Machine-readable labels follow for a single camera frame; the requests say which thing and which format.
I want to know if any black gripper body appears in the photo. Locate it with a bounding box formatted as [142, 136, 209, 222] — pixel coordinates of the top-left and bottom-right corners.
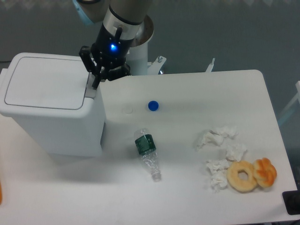
[90, 24, 133, 69]

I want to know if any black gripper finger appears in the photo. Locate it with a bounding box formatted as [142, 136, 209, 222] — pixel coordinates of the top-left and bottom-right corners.
[100, 63, 130, 81]
[79, 45, 105, 90]

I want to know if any white lidded trash can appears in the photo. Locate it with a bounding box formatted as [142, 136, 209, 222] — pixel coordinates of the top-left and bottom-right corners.
[0, 52, 106, 157]

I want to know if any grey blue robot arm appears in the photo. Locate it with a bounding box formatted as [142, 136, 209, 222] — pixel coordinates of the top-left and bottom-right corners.
[73, 0, 152, 89]

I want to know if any white mounting plate with bolt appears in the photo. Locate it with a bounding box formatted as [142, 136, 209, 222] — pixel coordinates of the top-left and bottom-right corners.
[147, 56, 167, 75]

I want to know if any white bottle cap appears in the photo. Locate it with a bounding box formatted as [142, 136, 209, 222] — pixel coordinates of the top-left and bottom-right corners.
[123, 106, 133, 114]

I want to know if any blue bottle cap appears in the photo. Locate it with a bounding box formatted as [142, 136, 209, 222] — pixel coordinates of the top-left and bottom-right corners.
[148, 100, 159, 112]

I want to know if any crushed clear plastic bottle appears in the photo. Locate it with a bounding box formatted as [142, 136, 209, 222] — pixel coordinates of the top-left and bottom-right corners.
[134, 128, 162, 182]

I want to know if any crumpled white tissue left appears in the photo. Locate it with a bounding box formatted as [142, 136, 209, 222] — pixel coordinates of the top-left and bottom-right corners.
[196, 132, 224, 150]

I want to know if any crumpled white tissue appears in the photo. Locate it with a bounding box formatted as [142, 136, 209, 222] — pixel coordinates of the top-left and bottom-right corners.
[196, 132, 224, 150]
[225, 143, 247, 162]
[210, 126, 239, 139]
[210, 170, 228, 193]
[206, 159, 229, 174]

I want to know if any crumpled white tissue top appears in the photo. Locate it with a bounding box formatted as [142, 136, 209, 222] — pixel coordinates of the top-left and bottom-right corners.
[210, 126, 239, 139]

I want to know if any crumpled white tissue lower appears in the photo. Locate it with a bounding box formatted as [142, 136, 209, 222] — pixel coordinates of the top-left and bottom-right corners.
[206, 159, 229, 174]

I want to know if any crumpled white tissue middle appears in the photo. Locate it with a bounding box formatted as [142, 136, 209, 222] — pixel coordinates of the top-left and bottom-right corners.
[225, 143, 247, 162]

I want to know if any crumpled white tissue bottom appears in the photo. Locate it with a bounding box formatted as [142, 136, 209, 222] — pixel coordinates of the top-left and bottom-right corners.
[210, 170, 228, 193]

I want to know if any orange object at edge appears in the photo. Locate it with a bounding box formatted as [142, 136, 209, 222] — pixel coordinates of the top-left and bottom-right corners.
[0, 183, 3, 205]

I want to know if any orange twisted bread roll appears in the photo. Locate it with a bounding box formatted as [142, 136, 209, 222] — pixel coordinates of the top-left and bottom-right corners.
[253, 157, 277, 188]

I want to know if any black device at edge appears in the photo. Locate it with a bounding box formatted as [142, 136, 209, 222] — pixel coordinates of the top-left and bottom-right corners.
[282, 190, 300, 215]

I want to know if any white bracket behind table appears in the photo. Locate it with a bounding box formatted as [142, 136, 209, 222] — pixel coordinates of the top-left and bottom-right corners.
[205, 58, 215, 73]

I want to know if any plain ring donut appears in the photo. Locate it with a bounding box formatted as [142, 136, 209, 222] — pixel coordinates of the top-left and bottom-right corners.
[227, 160, 257, 193]

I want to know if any white frame at right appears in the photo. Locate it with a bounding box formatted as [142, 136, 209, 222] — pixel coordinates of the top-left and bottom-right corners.
[277, 81, 300, 127]

